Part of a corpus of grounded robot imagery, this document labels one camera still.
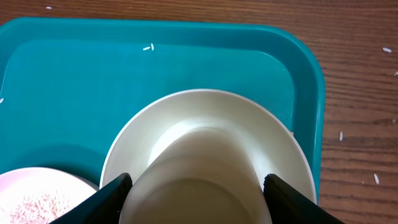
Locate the large white plate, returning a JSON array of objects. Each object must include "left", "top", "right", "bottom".
[{"left": 1, "top": 167, "right": 98, "bottom": 224}]

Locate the white cup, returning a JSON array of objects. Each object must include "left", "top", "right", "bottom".
[{"left": 119, "top": 128, "right": 272, "bottom": 224}]

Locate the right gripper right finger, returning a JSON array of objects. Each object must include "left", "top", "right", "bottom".
[{"left": 263, "top": 174, "right": 344, "bottom": 224}]

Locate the teal plastic tray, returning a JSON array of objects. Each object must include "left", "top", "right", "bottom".
[{"left": 1, "top": 18, "right": 325, "bottom": 199}]

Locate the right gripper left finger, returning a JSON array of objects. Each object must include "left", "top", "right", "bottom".
[{"left": 51, "top": 173, "right": 133, "bottom": 224}]

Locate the white saucer bowl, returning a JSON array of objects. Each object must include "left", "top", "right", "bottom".
[{"left": 99, "top": 89, "right": 317, "bottom": 202}]

